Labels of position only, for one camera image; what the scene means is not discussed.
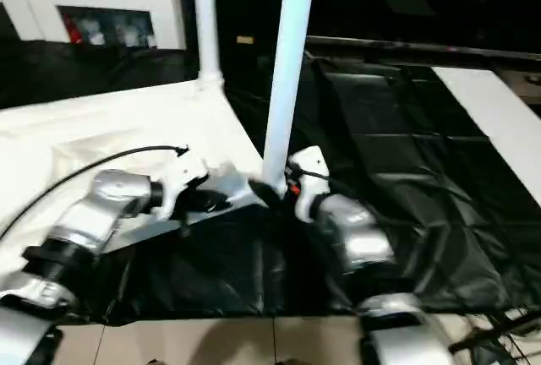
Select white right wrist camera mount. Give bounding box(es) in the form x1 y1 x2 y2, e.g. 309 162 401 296
287 147 332 221

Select small bottles behind glass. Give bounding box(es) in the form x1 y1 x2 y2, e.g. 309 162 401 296
59 8 158 47

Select black floor cables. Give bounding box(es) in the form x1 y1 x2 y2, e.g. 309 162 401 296
452 308 541 365

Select dark metal rail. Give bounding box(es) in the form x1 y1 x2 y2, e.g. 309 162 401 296
304 35 541 63

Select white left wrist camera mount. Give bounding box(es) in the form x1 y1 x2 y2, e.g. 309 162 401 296
156 149 212 219

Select white paper sheet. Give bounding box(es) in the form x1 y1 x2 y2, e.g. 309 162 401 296
433 67 541 207

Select black plastic mat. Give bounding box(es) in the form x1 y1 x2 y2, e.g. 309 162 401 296
0 37 541 325

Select white plastic table leg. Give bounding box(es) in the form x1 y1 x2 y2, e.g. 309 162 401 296
260 0 320 193
191 0 224 91

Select white plastic table top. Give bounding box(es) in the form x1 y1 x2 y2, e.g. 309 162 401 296
0 76 276 275

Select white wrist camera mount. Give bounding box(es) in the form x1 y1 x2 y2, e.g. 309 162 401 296
287 147 332 221
156 149 212 219

